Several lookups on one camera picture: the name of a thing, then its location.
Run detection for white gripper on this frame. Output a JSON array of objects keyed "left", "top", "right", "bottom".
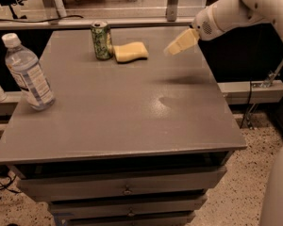
[{"left": 164, "top": 6, "right": 225, "bottom": 56}]

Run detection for yellow sponge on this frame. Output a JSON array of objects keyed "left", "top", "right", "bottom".
[{"left": 113, "top": 41, "right": 149, "bottom": 63}]

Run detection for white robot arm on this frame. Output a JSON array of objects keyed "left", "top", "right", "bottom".
[{"left": 164, "top": 0, "right": 283, "bottom": 226}]

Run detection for green soda can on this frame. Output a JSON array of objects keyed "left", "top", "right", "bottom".
[{"left": 91, "top": 21, "right": 113, "bottom": 60}]

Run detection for grey drawer cabinet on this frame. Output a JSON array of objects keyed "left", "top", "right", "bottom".
[{"left": 0, "top": 25, "right": 249, "bottom": 226}]

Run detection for top grey drawer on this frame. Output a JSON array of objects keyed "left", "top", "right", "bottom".
[{"left": 18, "top": 166, "right": 226, "bottom": 202}]

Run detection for grey drawer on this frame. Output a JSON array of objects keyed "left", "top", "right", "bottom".
[
  {"left": 57, "top": 211, "right": 195, "bottom": 226},
  {"left": 50, "top": 194, "right": 207, "bottom": 219},
  {"left": 18, "top": 166, "right": 226, "bottom": 202}
]

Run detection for middle grey drawer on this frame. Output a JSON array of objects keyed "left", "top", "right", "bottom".
[{"left": 50, "top": 194, "right": 207, "bottom": 219}]

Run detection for clear plastic water bottle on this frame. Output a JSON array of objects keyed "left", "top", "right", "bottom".
[{"left": 2, "top": 33, "right": 55, "bottom": 111}]

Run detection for bottom grey drawer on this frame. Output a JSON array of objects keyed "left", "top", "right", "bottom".
[{"left": 57, "top": 211, "right": 195, "bottom": 226}]

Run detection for grey metal post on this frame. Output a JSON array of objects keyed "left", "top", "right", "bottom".
[{"left": 166, "top": 0, "right": 178, "bottom": 22}]

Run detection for black hanging cable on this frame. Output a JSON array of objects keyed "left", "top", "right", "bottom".
[{"left": 240, "top": 81, "right": 254, "bottom": 130}]

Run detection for black cable on rail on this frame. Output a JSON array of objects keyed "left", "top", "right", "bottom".
[{"left": 0, "top": 14, "right": 84, "bottom": 24}]

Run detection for black floor cables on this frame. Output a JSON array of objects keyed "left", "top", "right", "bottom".
[{"left": 0, "top": 165, "right": 22, "bottom": 195}]

